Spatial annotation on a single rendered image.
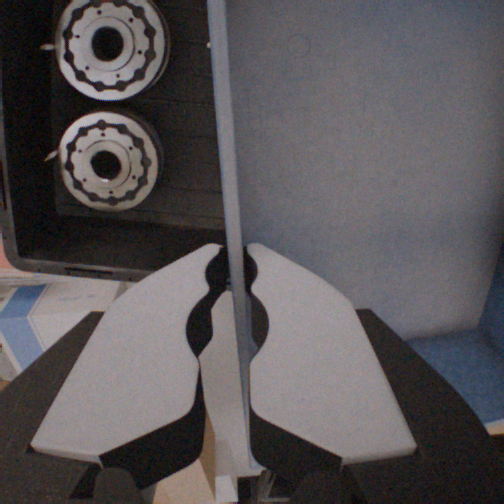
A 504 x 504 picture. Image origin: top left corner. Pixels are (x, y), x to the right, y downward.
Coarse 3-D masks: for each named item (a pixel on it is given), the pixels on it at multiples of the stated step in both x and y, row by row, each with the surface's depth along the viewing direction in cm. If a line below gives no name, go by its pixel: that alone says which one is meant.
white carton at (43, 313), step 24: (24, 288) 61; (48, 288) 60; (72, 288) 59; (96, 288) 59; (120, 288) 59; (0, 312) 55; (24, 312) 55; (48, 312) 54; (72, 312) 54; (0, 336) 55; (24, 336) 55; (48, 336) 56; (24, 360) 58
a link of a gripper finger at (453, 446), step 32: (384, 352) 8; (416, 352) 8; (416, 384) 7; (448, 384) 7; (416, 416) 6; (448, 416) 6; (416, 448) 6; (448, 448) 6; (480, 448) 6; (352, 480) 5; (384, 480) 5; (416, 480) 5; (448, 480) 5; (480, 480) 5
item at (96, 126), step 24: (96, 120) 35; (120, 120) 35; (72, 144) 36; (144, 144) 36; (72, 168) 37; (144, 168) 38; (72, 192) 38; (96, 192) 38; (120, 192) 38; (144, 192) 39
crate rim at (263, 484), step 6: (264, 474) 54; (270, 474) 53; (258, 480) 57; (264, 480) 53; (270, 480) 54; (258, 486) 57; (264, 486) 54; (270, 486) 54; (258, 492) 56; (264, 492) 55; (264, 498) 56; (270, 498) 56; (276, 498) 56; (282, 498) 57; (288, 498) 57
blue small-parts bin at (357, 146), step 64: (256, 0) 13; (320, 0) 13; (384, 0) 13; (448, 0) 14; (256, 64) 14; (320, 64) 15; (384, 64) 15; (448, 64) 15; (256, 128) 16; (320, 128) 16; (384, 128) 16; (448, 128) 16; (256, 192) 17; (320, 192) 17; (384, 192) 17; (448, 192) 18; (320, 256) 19; (384, 256) 19; (448, 256) 19; (384, 320) 21; (448, 320) 22
